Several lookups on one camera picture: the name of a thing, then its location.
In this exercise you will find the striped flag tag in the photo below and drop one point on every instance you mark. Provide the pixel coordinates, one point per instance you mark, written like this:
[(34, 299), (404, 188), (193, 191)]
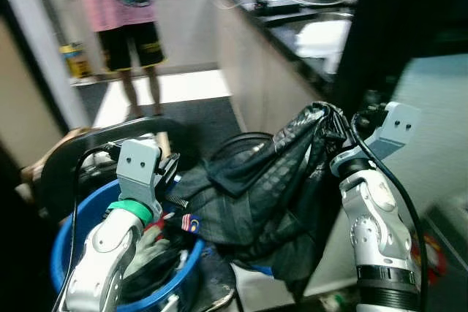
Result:
[(191, 223)]

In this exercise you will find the red cloth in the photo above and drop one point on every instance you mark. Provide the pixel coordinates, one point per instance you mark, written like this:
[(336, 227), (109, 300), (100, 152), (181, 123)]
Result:
[(157, 226)]

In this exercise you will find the red round sticker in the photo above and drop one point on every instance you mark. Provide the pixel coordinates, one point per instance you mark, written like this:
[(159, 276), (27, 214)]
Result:
[(433, 259)]

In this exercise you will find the black stove tray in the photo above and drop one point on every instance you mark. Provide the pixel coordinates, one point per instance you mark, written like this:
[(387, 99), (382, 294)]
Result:
[(276, 5)]

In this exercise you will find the tall black cabinet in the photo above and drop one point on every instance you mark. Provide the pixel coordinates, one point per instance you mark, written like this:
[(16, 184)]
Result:
[(402, 12)]

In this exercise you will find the dark grey patterned garment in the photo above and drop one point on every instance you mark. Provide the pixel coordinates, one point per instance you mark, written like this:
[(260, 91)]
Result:
[(270, 195)]

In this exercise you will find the white folded cloth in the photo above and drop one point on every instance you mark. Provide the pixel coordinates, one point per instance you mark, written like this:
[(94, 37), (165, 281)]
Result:
[(323, 38)]

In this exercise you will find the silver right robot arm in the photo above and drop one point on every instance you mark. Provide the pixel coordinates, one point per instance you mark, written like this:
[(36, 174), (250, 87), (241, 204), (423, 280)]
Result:
[(376, 217)]

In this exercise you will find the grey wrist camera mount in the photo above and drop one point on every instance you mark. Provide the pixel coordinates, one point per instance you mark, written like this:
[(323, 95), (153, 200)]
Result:
[(137, 166), (395, 128)]

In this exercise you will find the blue plastic laundry basket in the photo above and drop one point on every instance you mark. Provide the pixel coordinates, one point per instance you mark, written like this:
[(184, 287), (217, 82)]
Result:
[(73, 239)]

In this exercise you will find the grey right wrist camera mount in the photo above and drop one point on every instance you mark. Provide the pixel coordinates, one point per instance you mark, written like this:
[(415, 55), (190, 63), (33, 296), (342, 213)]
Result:
[(395, 128)]

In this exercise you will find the grey green clothes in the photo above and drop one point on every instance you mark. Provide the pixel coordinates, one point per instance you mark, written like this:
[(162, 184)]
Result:
[(150, 268)]

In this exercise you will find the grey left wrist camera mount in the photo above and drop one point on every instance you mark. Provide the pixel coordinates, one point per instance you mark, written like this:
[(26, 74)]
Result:
[(137, 166)]

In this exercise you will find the yellow tin can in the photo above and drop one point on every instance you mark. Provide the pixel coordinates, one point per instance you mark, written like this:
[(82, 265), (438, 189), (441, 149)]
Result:
[(75, 60)]

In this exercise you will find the beige kitchen counter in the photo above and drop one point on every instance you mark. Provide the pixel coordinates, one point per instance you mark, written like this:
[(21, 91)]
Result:
[(256, 71)]

